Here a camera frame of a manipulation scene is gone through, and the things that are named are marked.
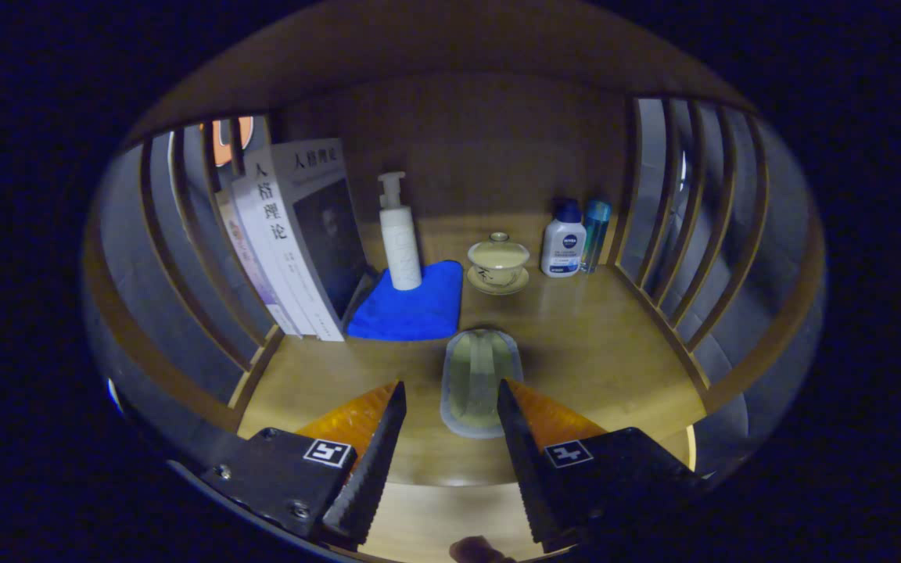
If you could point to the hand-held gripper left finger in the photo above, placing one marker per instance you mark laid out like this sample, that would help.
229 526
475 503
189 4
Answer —
376 461

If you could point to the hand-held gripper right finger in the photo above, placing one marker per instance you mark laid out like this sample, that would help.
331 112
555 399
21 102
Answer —
525 461

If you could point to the wooden drawer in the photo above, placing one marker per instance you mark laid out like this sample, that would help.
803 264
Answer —
435 524

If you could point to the wooden countertop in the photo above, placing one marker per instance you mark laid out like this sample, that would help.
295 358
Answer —
591 344

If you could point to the wooden cabinet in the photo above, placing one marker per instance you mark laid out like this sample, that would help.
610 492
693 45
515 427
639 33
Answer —
482 133

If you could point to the blue cloth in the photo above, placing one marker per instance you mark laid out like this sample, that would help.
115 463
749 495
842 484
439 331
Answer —
411 313

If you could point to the lidded tea cup with saucer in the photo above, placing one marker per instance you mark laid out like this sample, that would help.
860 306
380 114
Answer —
497 262

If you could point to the white pump bottle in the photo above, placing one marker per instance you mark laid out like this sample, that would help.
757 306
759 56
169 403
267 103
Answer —
401 250

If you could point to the white lotion bottle blue cap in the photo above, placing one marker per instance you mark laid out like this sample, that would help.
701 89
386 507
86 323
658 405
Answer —
564 246

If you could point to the lilac book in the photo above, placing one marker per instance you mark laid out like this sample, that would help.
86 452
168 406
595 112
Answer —
251 274

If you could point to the thick white book dark cover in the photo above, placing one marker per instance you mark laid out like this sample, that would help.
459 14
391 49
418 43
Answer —
329 234

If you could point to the teal slim bottle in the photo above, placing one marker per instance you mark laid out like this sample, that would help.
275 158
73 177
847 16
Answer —
597 234

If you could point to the thin white book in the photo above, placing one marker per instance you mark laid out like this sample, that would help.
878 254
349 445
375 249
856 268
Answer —
274 242

